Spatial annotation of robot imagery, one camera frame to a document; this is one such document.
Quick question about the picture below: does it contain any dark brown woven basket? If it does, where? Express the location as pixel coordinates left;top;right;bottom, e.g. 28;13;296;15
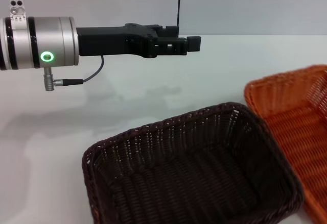
81;102;305;224

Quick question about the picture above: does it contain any orange woven basket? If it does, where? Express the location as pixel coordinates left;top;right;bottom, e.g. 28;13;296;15
244;64;327;224

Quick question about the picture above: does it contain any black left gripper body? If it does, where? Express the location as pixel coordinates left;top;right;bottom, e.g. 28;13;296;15
76;22;162;59

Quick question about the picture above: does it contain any grey cable with silver plug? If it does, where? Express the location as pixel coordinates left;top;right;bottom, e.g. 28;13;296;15
43;55;105;92

